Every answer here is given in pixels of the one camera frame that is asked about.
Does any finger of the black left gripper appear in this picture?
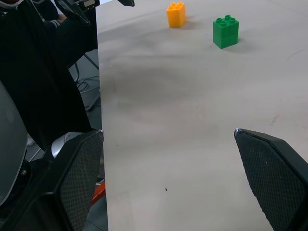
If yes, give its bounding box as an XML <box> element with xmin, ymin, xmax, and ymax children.
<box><xmin>117</xmin><ymin>0</ymin><xmax>135</xmax><ymax>8</ymax></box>
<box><xmin>54</xmin><ymin>0</ymin><xmax>91</xmax><ymax>26</ymax></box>

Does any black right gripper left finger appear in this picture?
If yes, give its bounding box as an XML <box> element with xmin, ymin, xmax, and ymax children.
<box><xmin>0</xmin><ymin>129</ymin><xmax>104</xmax><ymax>231</ymax></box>

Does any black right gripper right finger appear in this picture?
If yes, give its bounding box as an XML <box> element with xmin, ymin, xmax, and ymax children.
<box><xmin>233</xmin><ymin>128</ymin><xmax>308</xmax><ymax>231</ymax></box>

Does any orange floor object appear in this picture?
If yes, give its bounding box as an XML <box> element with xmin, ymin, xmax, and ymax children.
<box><xmin>91</xmin><ymin>181</ymin><xmax>106</xmax><ymax>205</ymax></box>

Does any silver round robot joint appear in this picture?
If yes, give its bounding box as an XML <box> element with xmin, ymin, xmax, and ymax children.
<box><xmin>51</xmin><ymin>131</ymin><xmax>85</xmax><ymax>159</ymax></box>

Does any orange toy brick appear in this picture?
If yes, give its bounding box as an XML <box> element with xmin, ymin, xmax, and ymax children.
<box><xmin>166</xmin><ymin>1</ymin><xmax>187</xmax><ymax>28</ymax></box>

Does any person in black clothing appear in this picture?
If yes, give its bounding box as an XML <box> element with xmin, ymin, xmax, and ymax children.
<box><xmin>0</xmin><ymin>0</ymin><xmax>99</xmax><ymax>150</ymax></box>

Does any silver robot torso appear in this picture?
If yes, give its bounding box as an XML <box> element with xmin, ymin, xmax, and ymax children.
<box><xmin>0</xmin><ymin>80</ymin><xmax>29</xmax><ymax>205</ymax></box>

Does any green toy brick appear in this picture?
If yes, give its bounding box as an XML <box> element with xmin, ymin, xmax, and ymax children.
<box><xmin>212</xmin><ymin>15</ymin><xmax>240</xmax><ymax>50</ymax></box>

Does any black floor cable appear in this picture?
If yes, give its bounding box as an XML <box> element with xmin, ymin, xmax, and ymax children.
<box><xmin>76</xmin><ymin>76</ymin><xmax>101</xmax><ymax>92</ymax></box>

